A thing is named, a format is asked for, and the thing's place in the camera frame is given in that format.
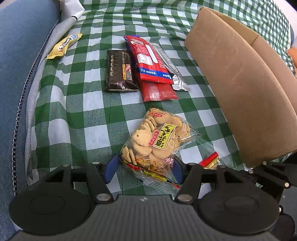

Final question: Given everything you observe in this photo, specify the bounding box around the silver snack packet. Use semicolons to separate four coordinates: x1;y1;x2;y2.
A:
150;42;190;92

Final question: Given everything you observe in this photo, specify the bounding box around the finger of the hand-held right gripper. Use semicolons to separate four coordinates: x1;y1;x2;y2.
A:
248;161;291;198

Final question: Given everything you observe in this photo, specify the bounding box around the yellow snack packet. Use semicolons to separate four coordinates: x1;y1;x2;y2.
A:
46;34;83;60

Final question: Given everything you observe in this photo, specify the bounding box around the red snack packet blue stripe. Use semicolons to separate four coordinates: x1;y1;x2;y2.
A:
124;35;174;86

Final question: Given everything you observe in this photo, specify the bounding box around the white paper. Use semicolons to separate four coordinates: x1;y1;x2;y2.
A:
59;0;85;22

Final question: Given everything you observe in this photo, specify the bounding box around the small red gold packet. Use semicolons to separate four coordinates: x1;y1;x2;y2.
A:
198;152;220;169

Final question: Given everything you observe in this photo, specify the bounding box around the brown cardboard box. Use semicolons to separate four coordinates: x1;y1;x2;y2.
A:
184;6;297;168

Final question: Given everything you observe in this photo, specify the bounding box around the dark brown snack packet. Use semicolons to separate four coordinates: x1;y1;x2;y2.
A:
103;49;140;93

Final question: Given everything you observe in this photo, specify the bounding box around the green white checkered cloth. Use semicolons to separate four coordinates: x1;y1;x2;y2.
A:
24;0;297;200

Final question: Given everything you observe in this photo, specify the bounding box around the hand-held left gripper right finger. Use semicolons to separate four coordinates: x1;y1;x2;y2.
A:
173;155;252;204

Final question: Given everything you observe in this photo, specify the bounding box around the plain red snack packet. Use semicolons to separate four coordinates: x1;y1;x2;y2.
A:
137;77;179;102

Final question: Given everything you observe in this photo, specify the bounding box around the grey zippered cover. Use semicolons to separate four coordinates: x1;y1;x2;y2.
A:
12;16;78;195

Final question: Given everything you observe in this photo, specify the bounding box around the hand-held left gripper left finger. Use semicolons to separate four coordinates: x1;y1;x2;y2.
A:
43;154;120;204

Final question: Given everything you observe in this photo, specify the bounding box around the orange pillow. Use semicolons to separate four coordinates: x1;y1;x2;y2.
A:
288;47;297;67

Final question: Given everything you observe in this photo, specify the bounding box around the clear bag of round cookies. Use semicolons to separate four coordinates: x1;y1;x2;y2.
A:
119;106;205;194

